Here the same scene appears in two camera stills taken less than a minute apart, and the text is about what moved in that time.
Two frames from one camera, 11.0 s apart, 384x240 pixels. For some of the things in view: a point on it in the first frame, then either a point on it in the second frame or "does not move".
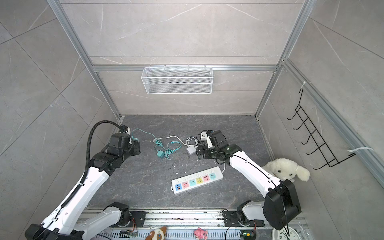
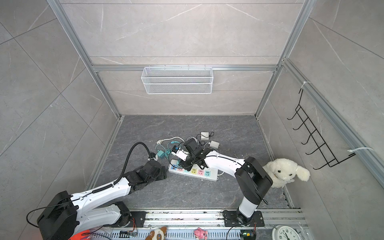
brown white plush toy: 158,234 does not move
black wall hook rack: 317,136 does not move
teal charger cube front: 161,154 does not move
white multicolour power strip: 195,179 → 196,171
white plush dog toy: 285,169 does not move
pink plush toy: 200,234 does not move
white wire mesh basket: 177,80 does not move
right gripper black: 205,148 → 184,164
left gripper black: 135,145 → 163,173
